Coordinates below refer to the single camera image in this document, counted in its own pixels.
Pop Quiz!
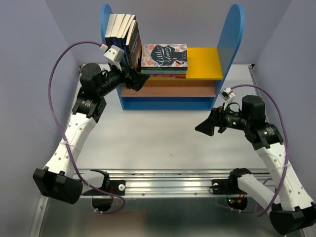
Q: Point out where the Three Days to See book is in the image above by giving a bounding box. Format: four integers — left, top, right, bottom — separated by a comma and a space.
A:
127, 19, 142, 72

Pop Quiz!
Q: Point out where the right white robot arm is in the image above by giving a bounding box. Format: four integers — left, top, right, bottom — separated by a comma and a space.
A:
195, 95, 316, 235

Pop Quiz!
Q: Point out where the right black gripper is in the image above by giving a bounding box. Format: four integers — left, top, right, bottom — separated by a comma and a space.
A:
195, 102, 251, 136

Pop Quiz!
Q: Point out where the teal book in stack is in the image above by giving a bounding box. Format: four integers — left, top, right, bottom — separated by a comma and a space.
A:
141, 69, 187, 75

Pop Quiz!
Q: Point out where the Little Women floral book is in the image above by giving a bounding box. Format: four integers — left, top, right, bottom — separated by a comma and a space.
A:
141, 44, 188, 71

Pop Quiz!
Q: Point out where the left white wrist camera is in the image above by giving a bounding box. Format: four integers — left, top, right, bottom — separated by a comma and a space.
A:
100, 43, 124, 71

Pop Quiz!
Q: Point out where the aluminium mounting rail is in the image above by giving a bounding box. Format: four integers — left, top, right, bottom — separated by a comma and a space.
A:
41, 168, 272, 198

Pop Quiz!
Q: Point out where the Nineteen Eighty-Four blue book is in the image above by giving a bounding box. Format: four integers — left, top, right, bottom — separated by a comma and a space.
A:
117, 14, 131, 63

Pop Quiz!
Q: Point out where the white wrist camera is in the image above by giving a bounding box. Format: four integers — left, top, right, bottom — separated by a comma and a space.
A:
100, 43, 124, 71
220, 87, 235, 109

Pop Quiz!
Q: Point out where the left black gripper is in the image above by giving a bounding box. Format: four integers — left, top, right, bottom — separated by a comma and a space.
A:
98, 61, 150, 97

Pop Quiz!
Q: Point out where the red book in stack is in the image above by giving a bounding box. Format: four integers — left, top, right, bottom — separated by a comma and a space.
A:
149, 74, 186, 79

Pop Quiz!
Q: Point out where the Animal Farm landscape book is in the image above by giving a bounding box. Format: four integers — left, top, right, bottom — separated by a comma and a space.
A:
121, 14, 135, 64

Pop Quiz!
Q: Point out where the Jane Eyre blue book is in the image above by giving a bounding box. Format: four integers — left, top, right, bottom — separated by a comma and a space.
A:
111, 14, 125, 46

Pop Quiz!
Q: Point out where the blue wooden bookshelf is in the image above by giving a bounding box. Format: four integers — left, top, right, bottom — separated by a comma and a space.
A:
100, 4, 244, 111

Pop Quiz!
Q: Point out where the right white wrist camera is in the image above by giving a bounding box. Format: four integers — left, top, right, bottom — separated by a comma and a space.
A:
220, 87, 235, 109

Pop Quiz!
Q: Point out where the A Tale of Two Cities book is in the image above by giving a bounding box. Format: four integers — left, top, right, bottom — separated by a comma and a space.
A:
105, 14, 117, 47

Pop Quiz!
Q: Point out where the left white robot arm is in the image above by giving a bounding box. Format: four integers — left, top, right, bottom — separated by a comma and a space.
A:
33, 63, 150, 204

